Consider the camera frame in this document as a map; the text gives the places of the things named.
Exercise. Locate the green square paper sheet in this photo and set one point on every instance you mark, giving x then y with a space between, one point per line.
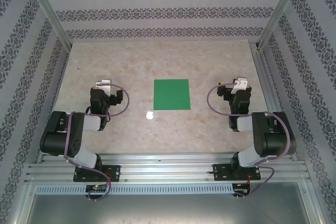
172 95

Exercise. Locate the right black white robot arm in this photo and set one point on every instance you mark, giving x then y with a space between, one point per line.
275 140

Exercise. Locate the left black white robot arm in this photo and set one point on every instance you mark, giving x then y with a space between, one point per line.
55 140

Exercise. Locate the grey metal sheet panel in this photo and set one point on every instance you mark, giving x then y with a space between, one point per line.
168 211

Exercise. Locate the left small circuit board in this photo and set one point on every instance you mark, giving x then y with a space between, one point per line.
95 187

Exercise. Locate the small circuit board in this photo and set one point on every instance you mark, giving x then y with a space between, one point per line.
240 189
95 187

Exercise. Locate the right small circuit board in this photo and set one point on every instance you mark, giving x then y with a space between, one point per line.
240 189

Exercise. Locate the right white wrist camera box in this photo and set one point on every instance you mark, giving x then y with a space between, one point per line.
241 82

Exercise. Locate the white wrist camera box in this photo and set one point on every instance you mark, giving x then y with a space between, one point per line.
241 82
106 81

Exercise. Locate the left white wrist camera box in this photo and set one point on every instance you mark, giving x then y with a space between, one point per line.
106 81

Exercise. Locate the aluminium side rail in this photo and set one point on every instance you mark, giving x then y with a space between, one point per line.
265 77

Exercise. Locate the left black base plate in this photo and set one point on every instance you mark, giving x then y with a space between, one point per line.
115 172

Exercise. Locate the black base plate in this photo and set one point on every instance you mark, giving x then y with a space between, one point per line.
115 172
219 172

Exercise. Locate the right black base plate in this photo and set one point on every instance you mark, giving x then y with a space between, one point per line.
219 172

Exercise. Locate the right aluminium frame post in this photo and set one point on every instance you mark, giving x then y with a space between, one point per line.
284 6

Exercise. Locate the aluminium frame post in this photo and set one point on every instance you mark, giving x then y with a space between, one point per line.
284 6
46 6

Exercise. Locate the aluminium mounting rail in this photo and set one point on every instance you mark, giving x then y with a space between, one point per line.
168 171

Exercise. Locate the left aluminium frame post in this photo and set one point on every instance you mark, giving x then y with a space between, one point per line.
46 6

